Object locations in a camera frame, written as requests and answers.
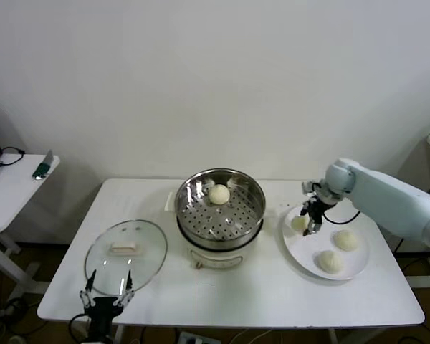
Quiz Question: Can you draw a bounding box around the white round plate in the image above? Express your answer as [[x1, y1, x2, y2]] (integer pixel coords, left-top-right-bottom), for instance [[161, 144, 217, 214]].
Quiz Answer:
[[281, 203, 371, 282]]

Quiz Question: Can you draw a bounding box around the dark power strip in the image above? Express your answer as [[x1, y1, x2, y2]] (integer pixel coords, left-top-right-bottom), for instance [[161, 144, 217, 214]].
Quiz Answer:
[[0, 299, 28, 318]]

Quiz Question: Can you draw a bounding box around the thin black cable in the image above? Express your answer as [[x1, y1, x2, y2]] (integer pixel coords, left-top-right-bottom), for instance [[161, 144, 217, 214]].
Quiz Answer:
[[0, 145, 26, 166]]

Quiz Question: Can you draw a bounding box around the white power strip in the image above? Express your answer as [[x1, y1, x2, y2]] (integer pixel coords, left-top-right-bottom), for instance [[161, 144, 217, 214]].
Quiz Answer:
[[178, 331, 211, 344]]

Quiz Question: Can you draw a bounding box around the stainless steel steamer basket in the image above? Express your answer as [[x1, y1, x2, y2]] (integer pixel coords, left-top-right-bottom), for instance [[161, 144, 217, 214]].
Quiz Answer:
[[163, 167, 279, 252]]

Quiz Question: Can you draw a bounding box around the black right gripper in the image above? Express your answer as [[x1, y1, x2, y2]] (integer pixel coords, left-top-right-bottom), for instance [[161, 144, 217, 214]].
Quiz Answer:
[[300, 200, 327, 238]]

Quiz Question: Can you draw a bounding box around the small white side table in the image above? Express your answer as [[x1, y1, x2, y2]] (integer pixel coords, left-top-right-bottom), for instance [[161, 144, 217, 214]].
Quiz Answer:
[[0, 153, 62, 305]]

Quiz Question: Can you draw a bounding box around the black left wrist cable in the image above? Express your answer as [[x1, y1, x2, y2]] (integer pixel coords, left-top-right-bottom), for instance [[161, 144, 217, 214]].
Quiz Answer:
[[70, 313, 92, 344]]

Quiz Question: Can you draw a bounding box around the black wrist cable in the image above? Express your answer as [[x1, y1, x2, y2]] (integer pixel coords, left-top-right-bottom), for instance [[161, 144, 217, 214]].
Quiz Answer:
[[322, 210, 361, 225], [70, 313, 92, 344]]

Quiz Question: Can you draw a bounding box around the glass lid with white handle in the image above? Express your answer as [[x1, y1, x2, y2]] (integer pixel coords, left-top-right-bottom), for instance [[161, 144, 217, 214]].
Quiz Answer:
[[85, 219, 168, 295]]

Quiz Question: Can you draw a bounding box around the white electric cooker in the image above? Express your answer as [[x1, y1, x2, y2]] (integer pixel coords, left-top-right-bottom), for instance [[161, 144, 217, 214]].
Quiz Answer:
[[177, 214, 273, 270]]

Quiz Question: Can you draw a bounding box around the large white table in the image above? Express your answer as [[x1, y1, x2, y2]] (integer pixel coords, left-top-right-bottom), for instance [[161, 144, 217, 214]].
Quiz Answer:
[[37, 178, 426, 344]]

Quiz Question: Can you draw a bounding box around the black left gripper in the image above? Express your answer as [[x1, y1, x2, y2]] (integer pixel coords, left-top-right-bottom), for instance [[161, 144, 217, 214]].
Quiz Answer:
[[80, 269, 135, 340]]

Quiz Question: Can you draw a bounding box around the small grey green device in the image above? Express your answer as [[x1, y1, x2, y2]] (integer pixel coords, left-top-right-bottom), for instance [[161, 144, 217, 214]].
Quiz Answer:
[[32, 149, 54, 180]]

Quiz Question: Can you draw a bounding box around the white steamed baozi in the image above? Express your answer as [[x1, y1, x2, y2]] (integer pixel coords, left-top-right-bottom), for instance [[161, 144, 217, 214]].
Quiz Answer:
[[290, 214, 309, 231], [332, 230, 361, 252], [209, 184, 231, 206], [316, 250, 345, 276]]

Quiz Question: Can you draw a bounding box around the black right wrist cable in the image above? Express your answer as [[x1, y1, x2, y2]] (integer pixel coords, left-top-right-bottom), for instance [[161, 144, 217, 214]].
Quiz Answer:
[[322, 210, 361, 225]]

